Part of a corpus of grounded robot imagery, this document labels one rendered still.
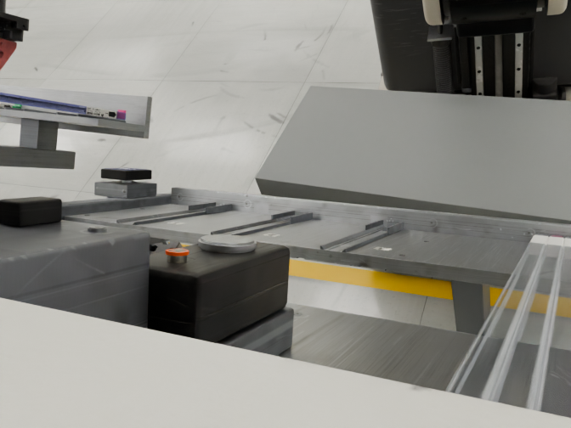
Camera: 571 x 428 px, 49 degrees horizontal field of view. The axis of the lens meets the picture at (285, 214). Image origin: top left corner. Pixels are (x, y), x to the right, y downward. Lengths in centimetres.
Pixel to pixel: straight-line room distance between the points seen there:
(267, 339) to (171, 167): 186
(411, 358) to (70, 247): 16
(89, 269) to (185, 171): 188
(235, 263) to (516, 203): 69
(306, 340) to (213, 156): 179
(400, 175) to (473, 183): 11
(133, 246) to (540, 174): 78
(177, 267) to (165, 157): 194
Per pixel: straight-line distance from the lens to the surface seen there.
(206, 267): 22
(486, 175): 94
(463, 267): 52
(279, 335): 27
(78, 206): 72
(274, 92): 225
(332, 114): 109
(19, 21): 82
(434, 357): 29
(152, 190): 81
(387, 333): 32
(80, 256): 18
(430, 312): 151
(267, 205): 78
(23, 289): 17
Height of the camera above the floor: 126
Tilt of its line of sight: 45 degrees down
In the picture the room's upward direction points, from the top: 20 degrees counter-clockwise
